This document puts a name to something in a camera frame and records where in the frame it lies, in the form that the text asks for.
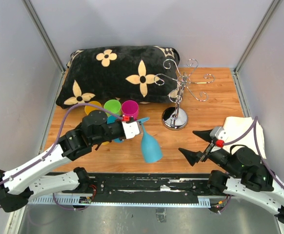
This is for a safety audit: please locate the white folded cloth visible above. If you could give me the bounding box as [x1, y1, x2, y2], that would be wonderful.
[223, 117, 266, 159]

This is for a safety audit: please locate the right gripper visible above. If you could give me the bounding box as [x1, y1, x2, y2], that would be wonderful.
[178, 128, 240, 176]

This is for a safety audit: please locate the yellow plastic goblet rear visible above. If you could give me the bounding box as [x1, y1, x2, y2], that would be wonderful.
[84, 101, 102, 115]

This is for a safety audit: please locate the chrome wine glass rack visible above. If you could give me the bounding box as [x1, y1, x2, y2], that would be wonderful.
[155, 69, 215, 131]

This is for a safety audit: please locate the left aluminium frame post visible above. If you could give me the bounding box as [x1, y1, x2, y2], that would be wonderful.
[22, 0, 64, 73]

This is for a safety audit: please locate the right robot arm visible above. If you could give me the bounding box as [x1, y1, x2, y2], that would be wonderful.
[179, 126, 284, 224]

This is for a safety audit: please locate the right aluminium frame post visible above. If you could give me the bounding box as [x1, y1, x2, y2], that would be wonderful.
[233, 0, 283, 76]

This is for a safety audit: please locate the green plastic goblet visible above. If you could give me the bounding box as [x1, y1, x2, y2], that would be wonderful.
[103, 99, 122, 115]

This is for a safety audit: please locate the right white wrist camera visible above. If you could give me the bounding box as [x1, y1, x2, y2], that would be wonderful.
[209, 126, 228, 148]

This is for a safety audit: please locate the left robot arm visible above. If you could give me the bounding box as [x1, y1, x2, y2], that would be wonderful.
[0, 110, 140, 213]

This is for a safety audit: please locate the blue plastic goblet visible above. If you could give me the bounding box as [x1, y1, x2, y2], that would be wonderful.
[137, 117, 163, 163]
[107, 116, 124, 143]

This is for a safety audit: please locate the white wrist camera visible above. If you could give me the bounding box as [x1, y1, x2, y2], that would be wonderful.
[120, 115, 142, 140]
[209, 126, 228, 148]

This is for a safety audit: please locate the aluminium frame post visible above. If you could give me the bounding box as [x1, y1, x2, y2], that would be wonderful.
[233, 0, 283, 76]
[22, 0, 64, 73]

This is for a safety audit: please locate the magenta plastic goblet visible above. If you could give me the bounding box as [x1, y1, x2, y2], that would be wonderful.
[122, 100, 139, 119]

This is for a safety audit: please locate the black floral plush pillow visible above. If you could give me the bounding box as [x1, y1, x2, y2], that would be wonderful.
[56, 45, 180, 109]

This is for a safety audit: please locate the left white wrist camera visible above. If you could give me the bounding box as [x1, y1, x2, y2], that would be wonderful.
[120, 115, 142, 140]

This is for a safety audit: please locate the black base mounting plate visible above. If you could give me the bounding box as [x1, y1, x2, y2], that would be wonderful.
[56, 172, 238, 205]

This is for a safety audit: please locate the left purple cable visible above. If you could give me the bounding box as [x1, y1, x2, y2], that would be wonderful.
[0, 104, 125, 221]

